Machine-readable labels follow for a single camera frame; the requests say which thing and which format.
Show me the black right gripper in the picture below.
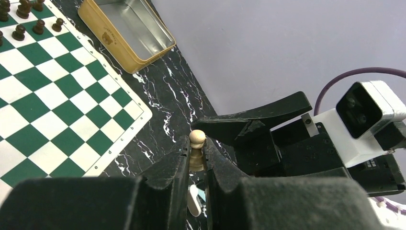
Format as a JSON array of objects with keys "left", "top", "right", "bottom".
[{"left": 191, "top": 91, "right": 406, "bottom": 197}]

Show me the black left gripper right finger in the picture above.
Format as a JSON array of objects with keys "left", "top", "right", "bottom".
[{"left": 203, "top": 139, "right": 385, "bottom": 230}]

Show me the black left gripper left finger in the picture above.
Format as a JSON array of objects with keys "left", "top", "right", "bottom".
[{"left": 0, "top": 136, "right": 190, "bottom": 230}]

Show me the light wooden pawn piece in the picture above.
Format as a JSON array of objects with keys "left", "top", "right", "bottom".
[{"left": 189, "top": 129, "right": 206, "bottom": 172}]

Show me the green white chess board mat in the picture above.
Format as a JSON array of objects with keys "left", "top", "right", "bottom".
[{"left": 0, "top": 0, "right": 152, "bottom": 200}]

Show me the dark wooden chess piece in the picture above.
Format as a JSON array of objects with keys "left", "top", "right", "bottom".
[
  {"left": 0, "top": 0, "right": 11, "bottom": 22},
  {"left": 32, "top": 0, "right": 45, "bottom": 12},
  {"left": 16, "top": 0, "right": 31, "bottom": 19}
]

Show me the small white blue stapler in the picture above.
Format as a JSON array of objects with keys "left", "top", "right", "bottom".
[{"left": 187, "top": 184, "right": 205, "bottom": 217}]

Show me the gold tin box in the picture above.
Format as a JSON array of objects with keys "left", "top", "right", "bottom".
[{"left": 78, "top": 0, "right": 176, "bottom": 74}]

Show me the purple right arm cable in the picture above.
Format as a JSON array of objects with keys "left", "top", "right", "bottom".
[{"left": 313, "top": 67, "right": 406, "bottom": 117}]

